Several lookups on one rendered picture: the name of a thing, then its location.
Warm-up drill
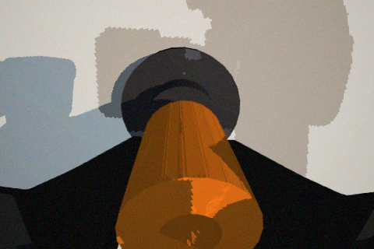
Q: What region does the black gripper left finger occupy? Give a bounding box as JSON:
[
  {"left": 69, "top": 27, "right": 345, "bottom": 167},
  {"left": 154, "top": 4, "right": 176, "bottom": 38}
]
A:
[{"left": 0, "top": 136, "right": 143, "bottom": 249}]

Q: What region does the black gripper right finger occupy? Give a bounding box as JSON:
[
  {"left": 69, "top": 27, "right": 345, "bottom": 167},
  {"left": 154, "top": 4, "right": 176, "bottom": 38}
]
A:
[{"left": 228, "top": 139, "right": 374, "bottom": 249}]

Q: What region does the orange knob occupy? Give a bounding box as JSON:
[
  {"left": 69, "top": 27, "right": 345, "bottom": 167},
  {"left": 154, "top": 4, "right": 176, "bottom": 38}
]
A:
[{"left": 115, "top": 100, "right": 264, "bottom": 249}]

